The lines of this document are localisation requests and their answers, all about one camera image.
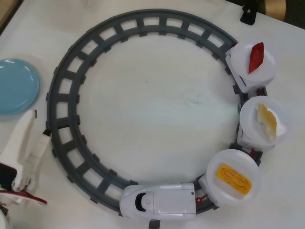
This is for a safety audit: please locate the grey circular toy train track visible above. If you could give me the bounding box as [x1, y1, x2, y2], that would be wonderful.
[45, 9, 270, 229]

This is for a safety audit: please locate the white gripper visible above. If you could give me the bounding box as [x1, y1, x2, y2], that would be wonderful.
[0, 109, 52, 192]

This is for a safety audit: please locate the tan wooden object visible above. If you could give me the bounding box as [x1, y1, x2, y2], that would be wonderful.
[266, 0, 287, 21]

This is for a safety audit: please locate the white wagon carrying orange plate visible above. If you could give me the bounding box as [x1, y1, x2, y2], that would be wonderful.
[238, 124, 275, 153]

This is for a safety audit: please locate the black metal bracket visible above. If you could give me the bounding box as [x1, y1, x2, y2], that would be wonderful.
[240, 4, 258, 26]

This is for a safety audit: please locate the white plate with egg sushi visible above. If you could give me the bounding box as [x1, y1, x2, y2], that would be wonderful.
[205, 149, 261, 207]

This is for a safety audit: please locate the red tuna sushi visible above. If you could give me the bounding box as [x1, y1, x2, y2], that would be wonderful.
[247, 42, 265, 75]

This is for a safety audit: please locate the white Shinkansen toy locomotive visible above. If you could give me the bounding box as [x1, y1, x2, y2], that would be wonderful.
[119, 182, 197, 219]

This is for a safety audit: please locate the yellow egg sushi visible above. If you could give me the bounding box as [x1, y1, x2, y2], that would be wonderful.
[216, 163, 252, 195]

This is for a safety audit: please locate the white disc with red rim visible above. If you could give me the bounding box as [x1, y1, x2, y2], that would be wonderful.
[0, 188, 48, 207]

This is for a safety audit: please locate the white plate with orange sushi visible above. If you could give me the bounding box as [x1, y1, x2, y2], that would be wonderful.
[239, 96, 291, 145]

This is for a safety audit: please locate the blue ceramic dish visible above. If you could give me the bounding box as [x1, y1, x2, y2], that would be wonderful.
[0, 58, 41, 120]

